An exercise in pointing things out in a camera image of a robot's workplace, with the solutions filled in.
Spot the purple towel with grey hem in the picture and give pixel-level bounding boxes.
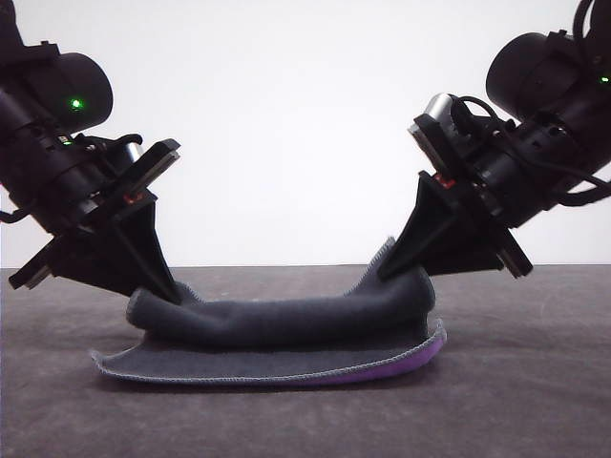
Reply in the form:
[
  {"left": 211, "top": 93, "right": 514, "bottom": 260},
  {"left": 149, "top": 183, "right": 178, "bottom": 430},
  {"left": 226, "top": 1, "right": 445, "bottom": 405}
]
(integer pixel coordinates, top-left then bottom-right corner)
[{"left": 89, "top": 236, "right": 449, "bottom": 387}]

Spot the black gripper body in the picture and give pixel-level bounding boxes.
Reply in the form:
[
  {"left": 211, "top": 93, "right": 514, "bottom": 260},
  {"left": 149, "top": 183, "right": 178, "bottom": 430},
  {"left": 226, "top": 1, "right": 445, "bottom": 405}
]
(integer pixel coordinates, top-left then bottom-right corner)
[
  {"left": 0, "top": 112, "right": 182, "bottom": 292},
  {"left": 407, "top": 113, "right": 579, "bottom": 280}
]

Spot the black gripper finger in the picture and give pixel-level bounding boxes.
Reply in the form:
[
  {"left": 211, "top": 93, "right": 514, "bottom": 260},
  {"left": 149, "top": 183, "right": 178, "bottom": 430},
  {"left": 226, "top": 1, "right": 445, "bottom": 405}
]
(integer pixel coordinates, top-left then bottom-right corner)
[
  {"left": 376, "top": 170, "right": 455, "bottom": 281},
  {"left": 389, "top": 206, "right": 506, "bottom": 280},
  {"left": 113, "top": 195, "right": 183, "bottom": 305},
  {"left": 50, "top": 227, "right": 168, "bottom": 301}
]

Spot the grey table cloth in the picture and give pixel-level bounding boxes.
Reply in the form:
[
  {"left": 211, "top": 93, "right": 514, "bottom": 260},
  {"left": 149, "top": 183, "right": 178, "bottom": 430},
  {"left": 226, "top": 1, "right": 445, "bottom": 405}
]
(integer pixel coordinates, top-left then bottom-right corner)
[{"left": 0, "top": 264, "right": 611, "bottom": 458}]

